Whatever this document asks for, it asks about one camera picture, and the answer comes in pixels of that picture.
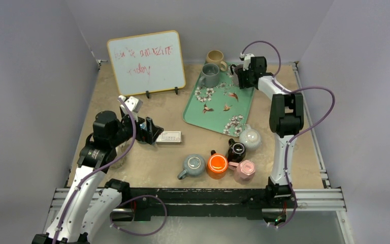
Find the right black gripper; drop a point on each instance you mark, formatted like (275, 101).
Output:
(241, 78)

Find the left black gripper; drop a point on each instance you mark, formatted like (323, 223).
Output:
(150, 135)

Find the blue teal mug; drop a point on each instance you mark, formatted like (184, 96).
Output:
(141, 135)

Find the mauve purple mug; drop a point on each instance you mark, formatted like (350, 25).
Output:
(235, 71)

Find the grey mug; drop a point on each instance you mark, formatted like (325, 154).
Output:
(209, 76)

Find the cream white mug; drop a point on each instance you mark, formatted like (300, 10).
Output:
(120, 151)

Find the beige brown mug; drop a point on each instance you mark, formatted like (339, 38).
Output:
(217, 57)

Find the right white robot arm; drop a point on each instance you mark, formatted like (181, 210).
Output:
(286, 120)

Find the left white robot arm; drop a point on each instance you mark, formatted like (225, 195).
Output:
(78, 221)

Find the grey-blue upside-down mug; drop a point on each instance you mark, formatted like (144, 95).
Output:
(194, 166)

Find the white speckled mug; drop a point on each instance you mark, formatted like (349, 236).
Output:
(250, 138)

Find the orange mug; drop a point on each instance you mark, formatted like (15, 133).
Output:
(217, 165)

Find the black mug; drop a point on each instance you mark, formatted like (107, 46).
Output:
(236, 151)

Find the pink faceted mug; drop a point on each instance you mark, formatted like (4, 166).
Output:
(243, 172)

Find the small white card box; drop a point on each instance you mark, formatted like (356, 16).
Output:
(169, 137)

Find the green floral tray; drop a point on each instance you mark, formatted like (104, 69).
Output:
(223, 109)

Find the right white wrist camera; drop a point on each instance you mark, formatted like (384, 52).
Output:
(246, 59)

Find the white whiteboard yellow frame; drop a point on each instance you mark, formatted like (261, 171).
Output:
(147, 63)

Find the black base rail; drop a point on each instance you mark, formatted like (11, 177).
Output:
(252, 204)

